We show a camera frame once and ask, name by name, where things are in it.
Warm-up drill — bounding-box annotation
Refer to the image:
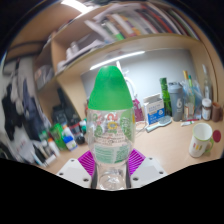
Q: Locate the white mug with green handle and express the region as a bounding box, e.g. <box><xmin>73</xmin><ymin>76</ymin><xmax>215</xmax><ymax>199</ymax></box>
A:
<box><xmin>188</xmin><ymin>122</ymin><xmax>215</xmax><ymax>159</ymax></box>

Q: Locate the light blue hairbrush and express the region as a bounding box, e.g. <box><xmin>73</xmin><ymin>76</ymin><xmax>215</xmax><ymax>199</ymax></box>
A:
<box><xmin>145</xmin><ymin>115</ymin><xmax>173</xmax><ymax>134</ymax></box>

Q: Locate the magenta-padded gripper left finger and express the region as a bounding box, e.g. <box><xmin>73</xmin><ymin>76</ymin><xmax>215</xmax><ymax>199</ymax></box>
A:
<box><xmin>56</xmin><ymin>149</ymin><xmax>98</xmax><ymax>190</ymax></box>

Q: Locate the green plastic bottle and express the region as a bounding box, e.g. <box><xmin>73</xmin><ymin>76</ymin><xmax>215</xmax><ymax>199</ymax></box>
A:
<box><xmin>49</xmin><ymin>123</ymin><xmax>68</xmax><ymax>151</ymax></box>

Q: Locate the clear bottle with green cap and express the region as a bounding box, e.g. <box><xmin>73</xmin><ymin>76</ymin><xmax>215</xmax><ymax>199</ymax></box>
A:
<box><xmin>85</xmin><ymin>65</ymin><xmax>137</xmax><ymax>191</ymax></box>

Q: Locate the tall clear glass bottle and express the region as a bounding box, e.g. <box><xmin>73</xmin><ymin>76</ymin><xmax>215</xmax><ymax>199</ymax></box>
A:
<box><xmin>201</xmin><ymin>64</ymin><xmax>214</xmax><ymax>101</ymax></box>

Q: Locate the wooden shelf unit with books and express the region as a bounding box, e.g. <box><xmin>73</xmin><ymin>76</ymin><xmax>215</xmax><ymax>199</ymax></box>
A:
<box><xmin>33</xmin><ymin>1</ymin><xmax>216</xmax><ymax>113</ymax></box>

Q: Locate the white bottle with blue label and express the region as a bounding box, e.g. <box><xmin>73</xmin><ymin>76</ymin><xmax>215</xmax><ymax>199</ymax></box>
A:
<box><xmin>62</xmin><ymin>125</ymin><xmax>79</xmax><ymax>151</ymax></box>

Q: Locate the grey shaker bottle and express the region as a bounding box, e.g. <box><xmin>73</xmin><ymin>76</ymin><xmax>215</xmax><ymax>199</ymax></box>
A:
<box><xmin>167</xmin><ymin>82</ymin><xmax>185</xmax><ymax>122</ymax></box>

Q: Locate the white and green tube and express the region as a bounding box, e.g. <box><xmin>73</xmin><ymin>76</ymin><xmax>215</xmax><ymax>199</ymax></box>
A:
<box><xmin>180</xmin><ymin>120</ymin><xmax>196</xmax><ymax>128</ymax></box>

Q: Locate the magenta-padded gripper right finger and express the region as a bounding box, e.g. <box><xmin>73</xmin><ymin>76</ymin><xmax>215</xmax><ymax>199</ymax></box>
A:
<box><xmin>128</xmin><ymin>148</ymin><xmax>168</xmax><ymax>190</ymax></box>

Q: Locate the clear bottle with yellow cap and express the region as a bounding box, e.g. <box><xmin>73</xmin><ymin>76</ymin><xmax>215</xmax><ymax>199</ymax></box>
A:
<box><xmin>182</xmin><ymin>69</ymin><xmax>197</xmax><ymax>121</ymax></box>

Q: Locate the pink packet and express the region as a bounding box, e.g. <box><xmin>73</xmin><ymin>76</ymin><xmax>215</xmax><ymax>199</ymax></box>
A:
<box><xmin>132</xmin><ymin>97</ymin><xmax>145</xmax><ymax>123</ymax></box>

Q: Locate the tall green box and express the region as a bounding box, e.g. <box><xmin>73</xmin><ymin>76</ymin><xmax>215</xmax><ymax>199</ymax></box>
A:
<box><xmin>159</xmin><ymin>77</ymin><xmax>173</xmax><ymax>117</ymax></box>

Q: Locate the blue and white carton box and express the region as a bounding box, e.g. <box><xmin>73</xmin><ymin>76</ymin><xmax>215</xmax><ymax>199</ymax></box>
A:
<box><xmin>143</xmin><ymin>93</ymin><xmax>166</xmax><ymax>126</ymax></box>

